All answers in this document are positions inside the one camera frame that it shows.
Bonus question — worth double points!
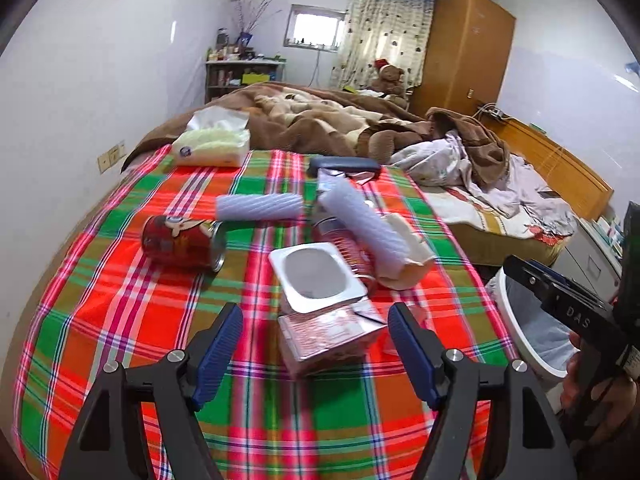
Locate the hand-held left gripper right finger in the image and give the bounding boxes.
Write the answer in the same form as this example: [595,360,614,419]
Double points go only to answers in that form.
[387,303,581,480]

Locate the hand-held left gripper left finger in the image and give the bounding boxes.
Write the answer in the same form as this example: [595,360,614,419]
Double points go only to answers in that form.
[59,303,244,480]

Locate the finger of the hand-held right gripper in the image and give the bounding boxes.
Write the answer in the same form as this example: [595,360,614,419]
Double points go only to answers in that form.
[525,259,611,307]
[502,255,551,307]

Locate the white trash bin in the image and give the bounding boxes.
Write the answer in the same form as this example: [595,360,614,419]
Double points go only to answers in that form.
[485,267,581,386]

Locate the pink milk carton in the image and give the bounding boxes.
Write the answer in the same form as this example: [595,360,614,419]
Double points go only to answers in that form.
[276,297,388,380]

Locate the red drink can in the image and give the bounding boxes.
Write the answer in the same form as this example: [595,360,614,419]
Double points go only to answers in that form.
[312,215,378,293]
[141,214,228,273]

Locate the white plastic yogurt cup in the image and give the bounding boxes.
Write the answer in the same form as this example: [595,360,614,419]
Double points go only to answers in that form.
[268,241,373,318]

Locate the lavender ribbed foam roll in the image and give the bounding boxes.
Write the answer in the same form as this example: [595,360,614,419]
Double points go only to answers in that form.
[319,177,407,272]
[215,192,305,222]

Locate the person's right hand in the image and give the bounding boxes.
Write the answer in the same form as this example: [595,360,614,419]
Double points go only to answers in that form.
[560,332,640,443]

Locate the white bedside cabinet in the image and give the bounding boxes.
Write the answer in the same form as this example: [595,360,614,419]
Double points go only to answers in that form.
[555,210,626,306]

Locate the clear bin liner bag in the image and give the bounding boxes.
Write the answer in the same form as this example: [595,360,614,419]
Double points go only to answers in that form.
[510,280,576,371]

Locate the cream printed bed sheet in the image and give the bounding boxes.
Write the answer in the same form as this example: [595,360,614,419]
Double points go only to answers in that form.
[425,185,571,268]

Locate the white crumpled clothes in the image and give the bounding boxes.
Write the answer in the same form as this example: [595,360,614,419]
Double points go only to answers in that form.
[390,130,578,236]

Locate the red green plaid cloth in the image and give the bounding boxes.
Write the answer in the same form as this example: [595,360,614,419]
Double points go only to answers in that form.
[10,147,526,480]

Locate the wooden bed headboard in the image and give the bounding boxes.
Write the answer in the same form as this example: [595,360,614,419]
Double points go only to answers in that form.
[480,110,615,221]

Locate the soft tissue pack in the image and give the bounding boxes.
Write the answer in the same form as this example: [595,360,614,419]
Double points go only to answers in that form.
[170,107,251,167]

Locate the dark blue glasses case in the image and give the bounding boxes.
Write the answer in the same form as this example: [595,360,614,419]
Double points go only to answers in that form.
[307,156,383,181]

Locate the wooden wardrobe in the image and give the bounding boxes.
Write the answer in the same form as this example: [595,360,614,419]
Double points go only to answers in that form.
[412,0,517,118]

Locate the brown teddy bear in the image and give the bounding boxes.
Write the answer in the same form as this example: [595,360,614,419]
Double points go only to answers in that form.
[370,58,408,100]

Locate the brown fleece blanket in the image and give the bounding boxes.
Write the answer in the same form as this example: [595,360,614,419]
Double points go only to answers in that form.
[122,82,511,188]

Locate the white storage shelf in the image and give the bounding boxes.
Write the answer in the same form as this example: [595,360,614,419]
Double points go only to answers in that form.
[204,55,288,103]

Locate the patterned curtain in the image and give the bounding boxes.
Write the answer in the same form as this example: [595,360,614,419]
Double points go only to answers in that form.
[330,0,436,93]

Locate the row of bottles on shelf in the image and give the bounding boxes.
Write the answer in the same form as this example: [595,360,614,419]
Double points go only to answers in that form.
[207,27,286,63]

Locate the small window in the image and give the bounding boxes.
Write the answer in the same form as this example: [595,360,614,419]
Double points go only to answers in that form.
[284,4,347,51]

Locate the vase with dry branches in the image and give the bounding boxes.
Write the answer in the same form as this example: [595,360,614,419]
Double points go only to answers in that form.
[232,0,273,51]

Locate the power strip with cables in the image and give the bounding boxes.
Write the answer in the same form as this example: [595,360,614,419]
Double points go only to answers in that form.
[475,102,507,122]

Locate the wall socket plate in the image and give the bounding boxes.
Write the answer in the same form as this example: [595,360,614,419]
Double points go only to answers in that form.
[97,141,126,175]

